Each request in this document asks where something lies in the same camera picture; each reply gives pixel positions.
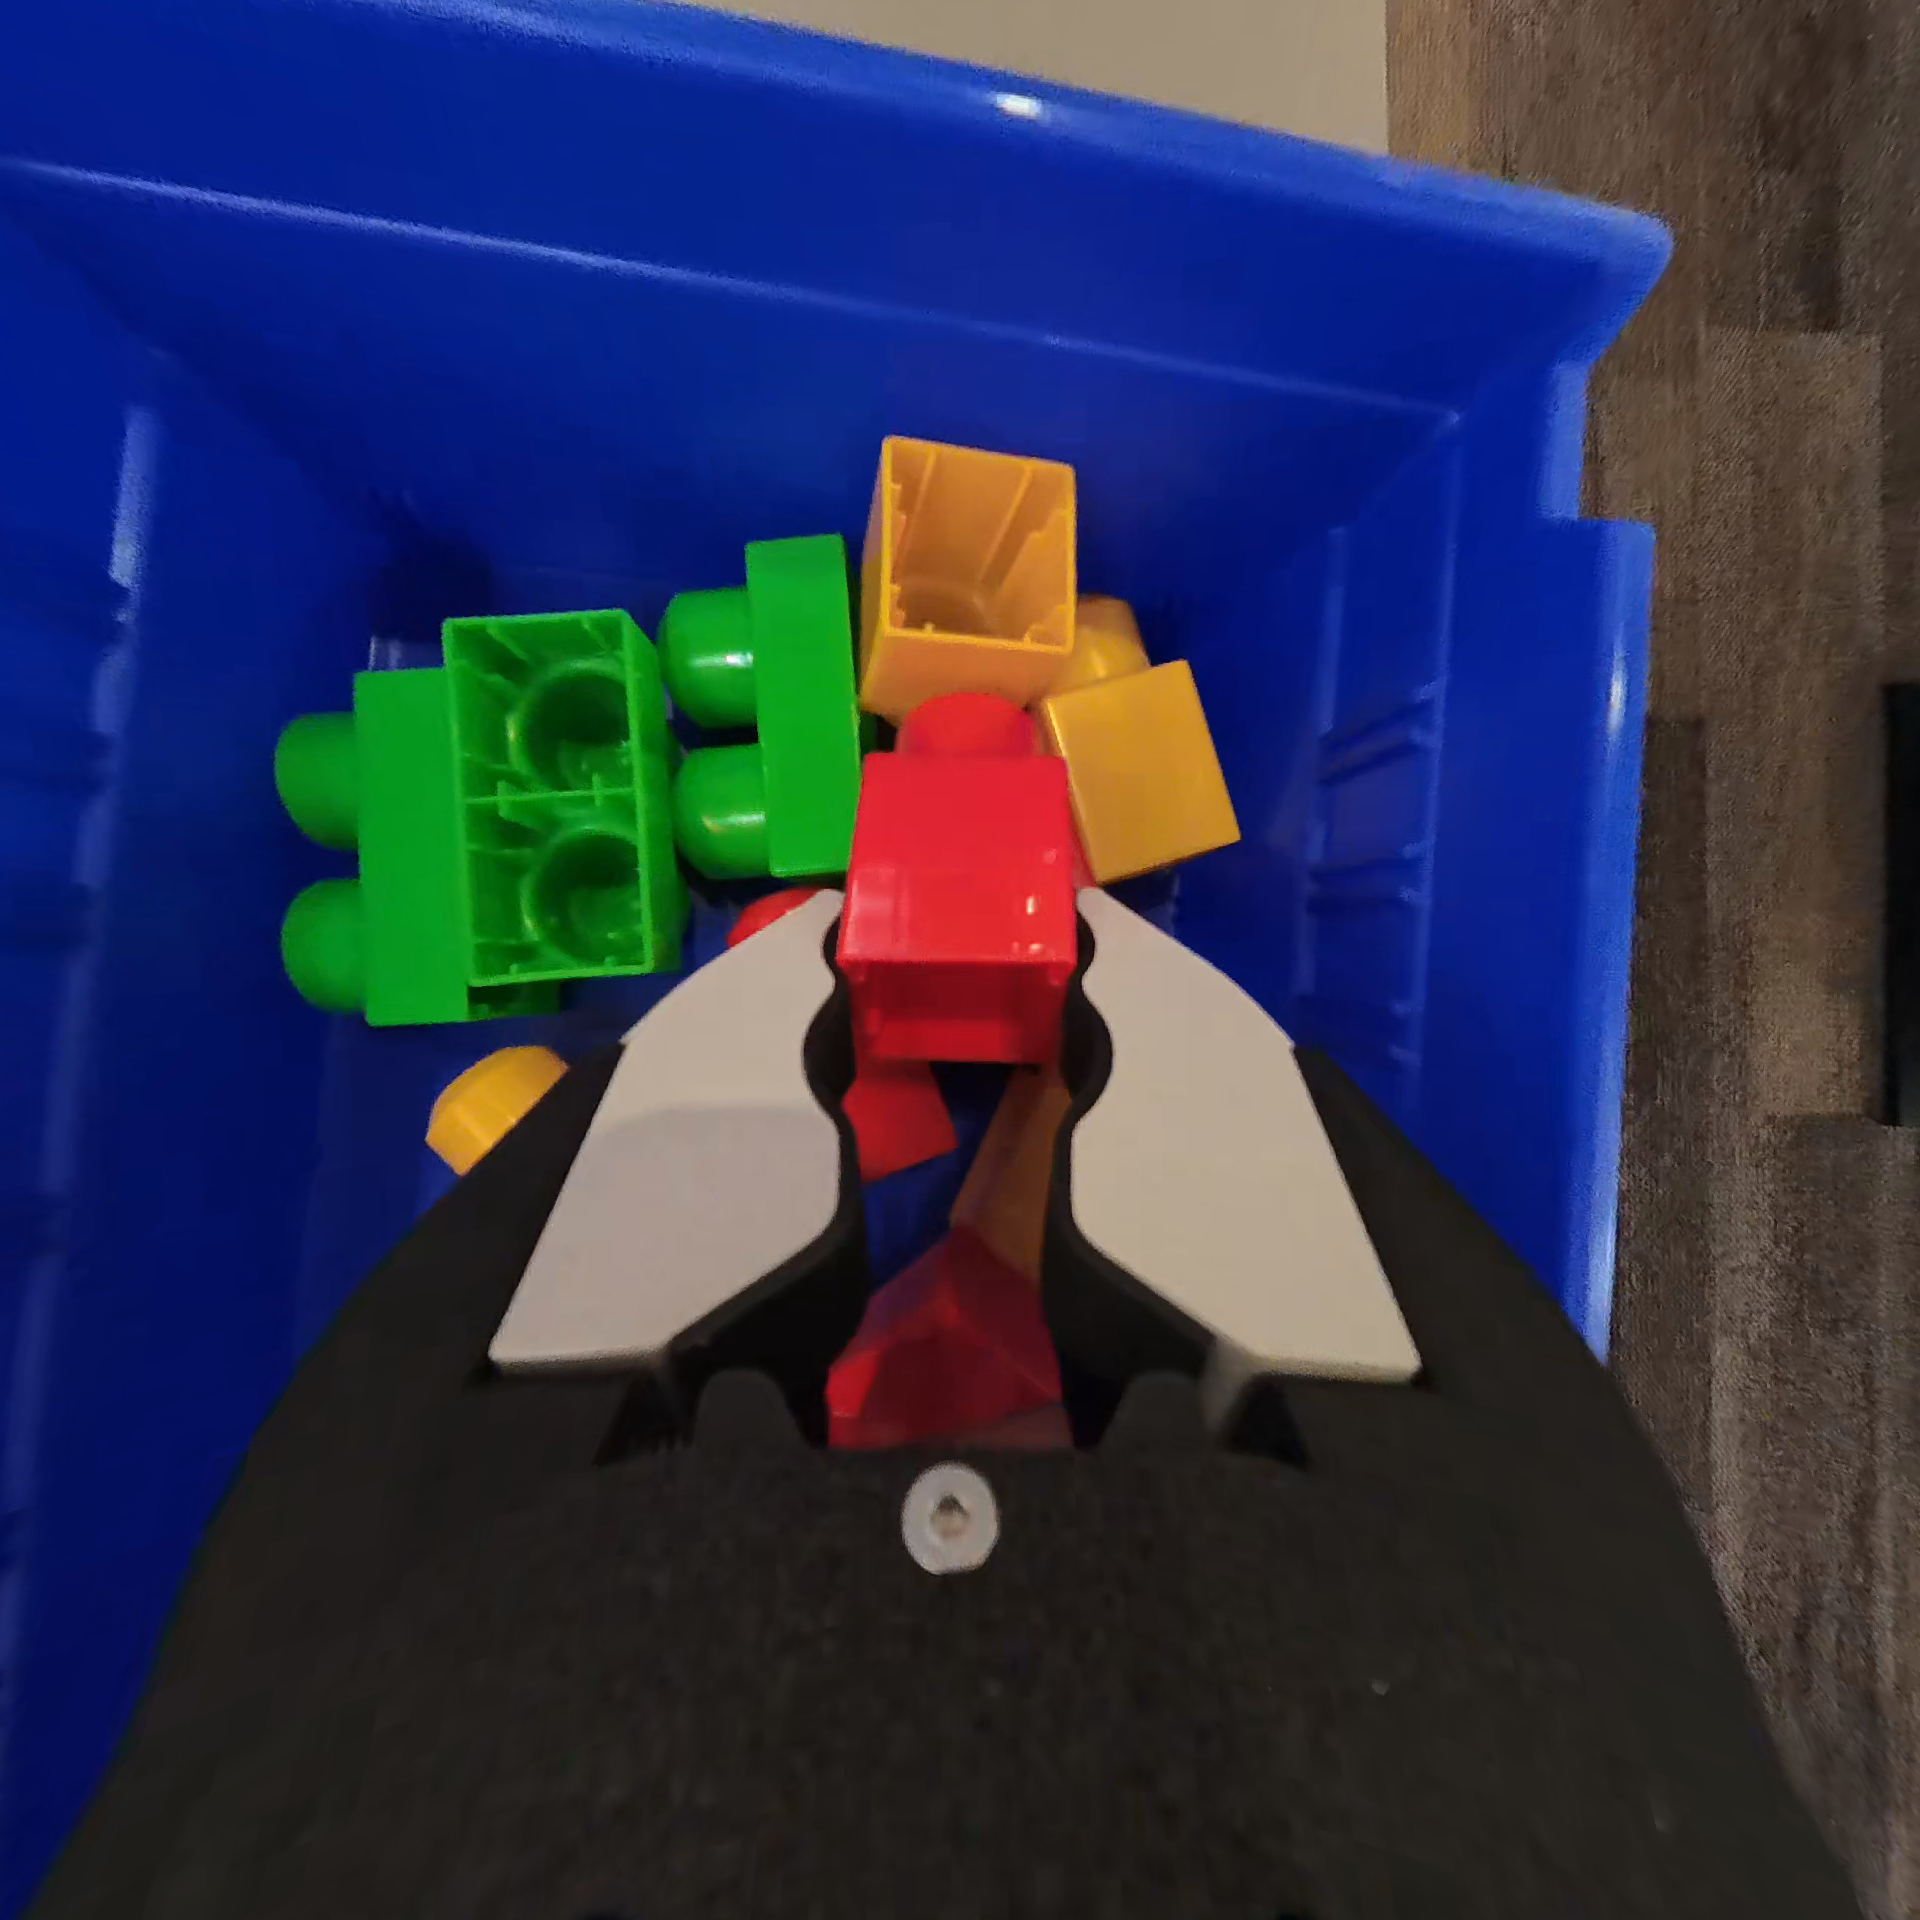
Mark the red toy building block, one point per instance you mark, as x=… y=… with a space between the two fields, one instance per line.
x=960 y=885

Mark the black chair base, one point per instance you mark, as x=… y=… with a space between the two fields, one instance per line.
x=1902 y=902

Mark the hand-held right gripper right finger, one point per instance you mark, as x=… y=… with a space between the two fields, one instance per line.
x=1237 y=1200

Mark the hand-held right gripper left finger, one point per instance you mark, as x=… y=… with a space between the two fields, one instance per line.
x=674 y=1200

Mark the blue plastic bin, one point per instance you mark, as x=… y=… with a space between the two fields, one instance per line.
x=181 y=601

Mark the pile of colourful toy blocks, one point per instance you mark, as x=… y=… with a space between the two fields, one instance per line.
x=555 y=813

